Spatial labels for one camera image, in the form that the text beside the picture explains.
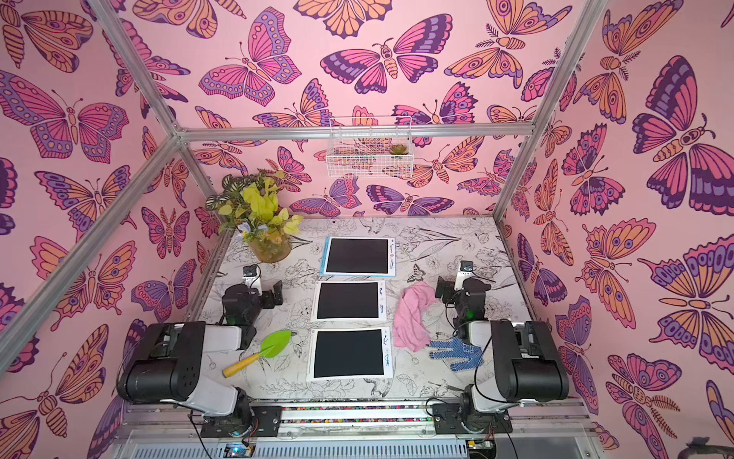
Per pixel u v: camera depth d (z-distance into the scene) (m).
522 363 0.45
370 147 0.95
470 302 0.71
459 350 0.85
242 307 0.72
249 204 0.93
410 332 0.88
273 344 0.87
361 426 0.73
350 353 0.85
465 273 0.82
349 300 0.98
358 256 1.10
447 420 0.73
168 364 0.44
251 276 0.81
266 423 0.74
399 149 0.92
